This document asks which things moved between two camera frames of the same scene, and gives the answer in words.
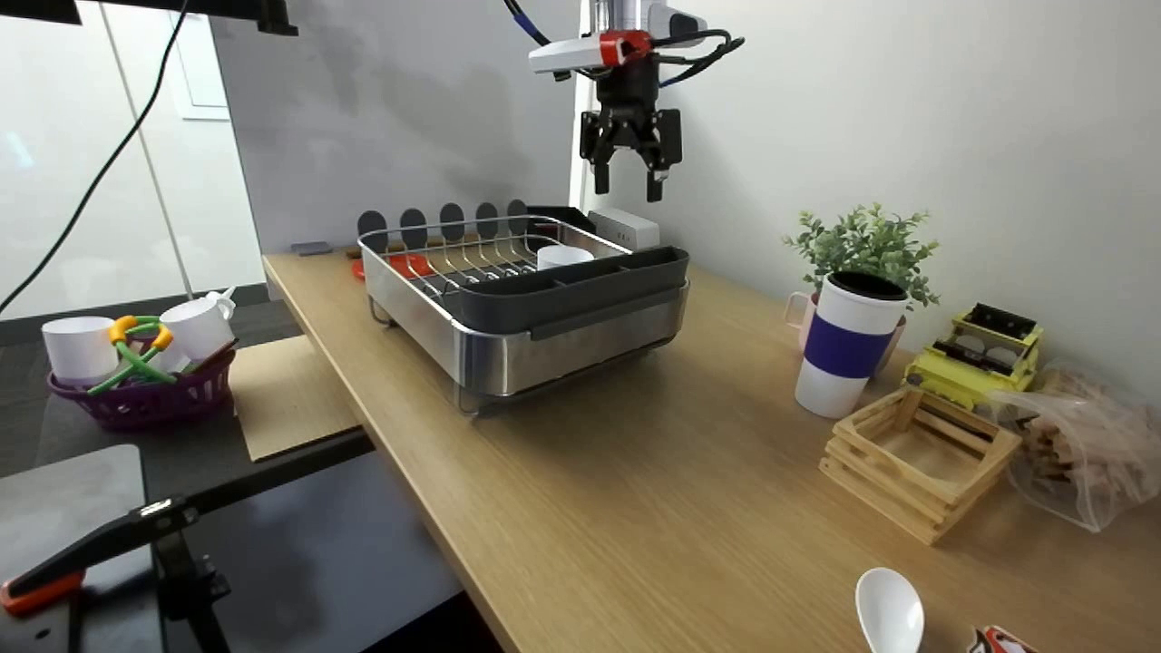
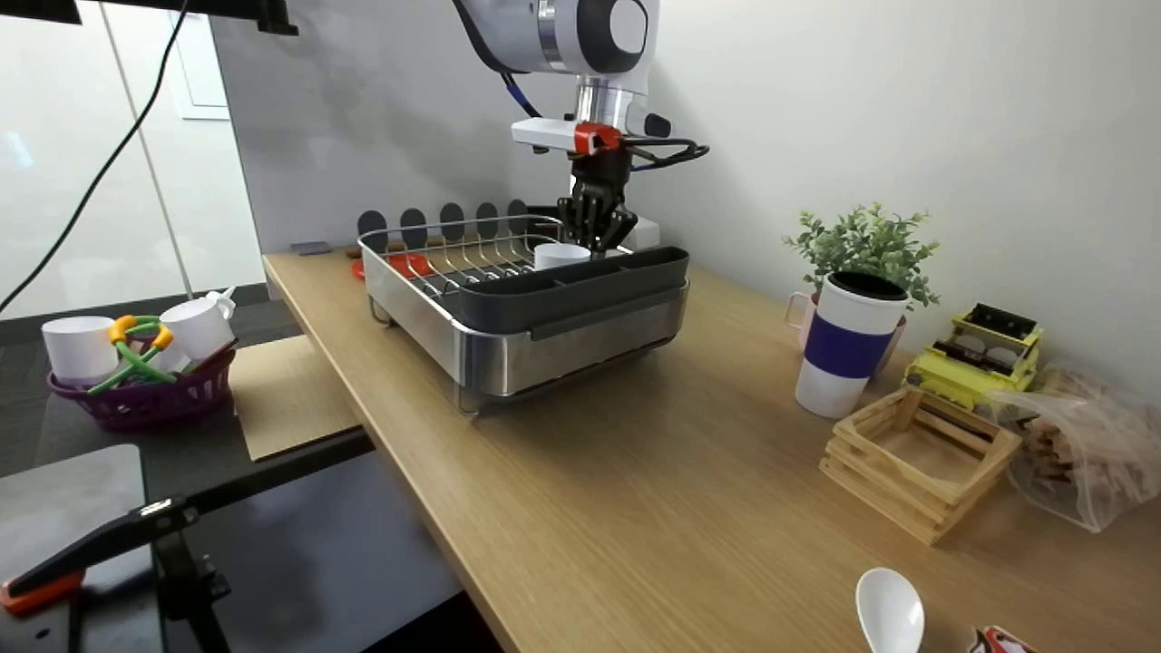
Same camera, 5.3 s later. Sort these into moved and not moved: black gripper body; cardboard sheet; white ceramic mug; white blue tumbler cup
Moved: black gripper body
Not moved: cardboard sheet; white blue tumbler cup; white ceramic mug
